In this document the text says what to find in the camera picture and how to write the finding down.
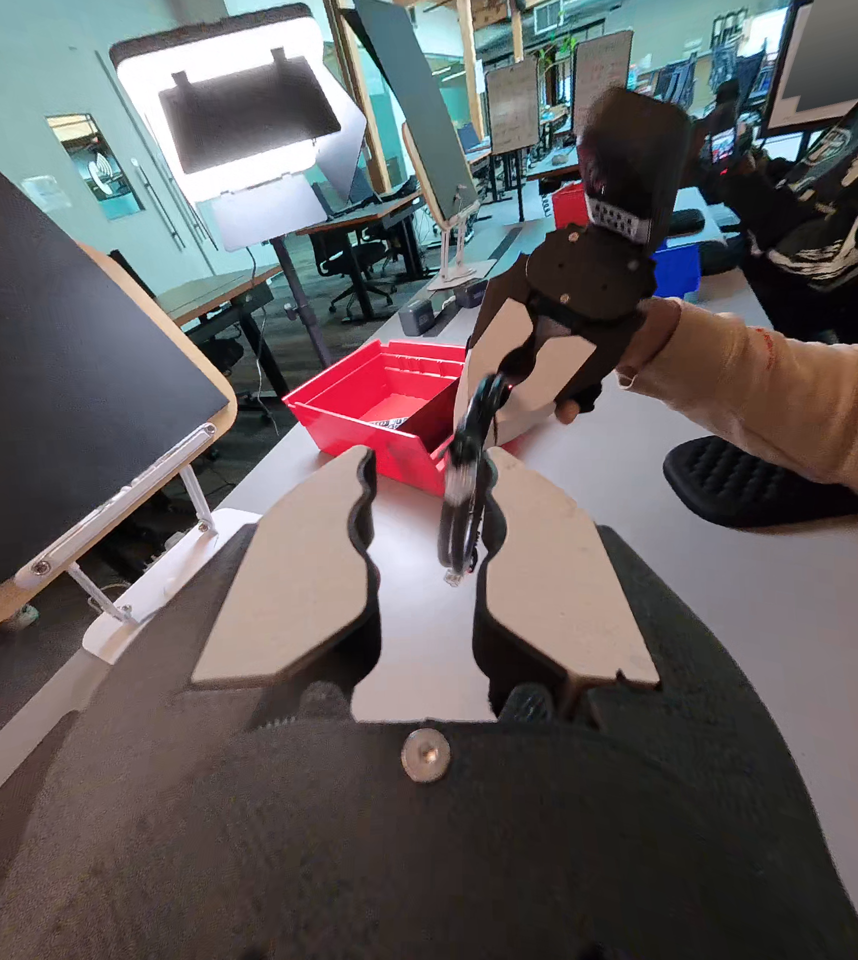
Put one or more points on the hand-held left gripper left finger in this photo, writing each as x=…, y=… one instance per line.
x=286, y=585

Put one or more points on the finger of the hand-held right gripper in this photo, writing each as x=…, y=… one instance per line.
x=500, y=337
x=556, y=367

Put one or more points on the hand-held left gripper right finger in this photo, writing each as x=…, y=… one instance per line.
x=564, y=592

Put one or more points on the red plastic bin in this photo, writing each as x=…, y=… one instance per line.
x=354, y=442

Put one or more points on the red plastic crate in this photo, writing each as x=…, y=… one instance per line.
x=568, y=206

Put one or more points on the blue plastic bin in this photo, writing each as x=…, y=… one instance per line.
x=676, y=270

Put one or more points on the dark grey box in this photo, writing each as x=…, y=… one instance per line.
x=418, y=316

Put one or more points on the black office chair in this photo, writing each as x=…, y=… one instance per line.
x=346, y=259

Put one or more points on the wooden office desk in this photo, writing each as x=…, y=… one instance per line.
x=211, y=289
x=369, y=214

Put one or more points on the white rolling whiteboard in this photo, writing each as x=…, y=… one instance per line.
x=511, y=105
x=601, y=75

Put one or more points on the black textured armrest pad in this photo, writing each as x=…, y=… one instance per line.
x=744, y=480

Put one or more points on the black board with wooden rim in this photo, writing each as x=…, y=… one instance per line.
x=414, y=97
x=61, y=375

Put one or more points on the studio light panel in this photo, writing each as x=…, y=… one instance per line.
x=249, y=120

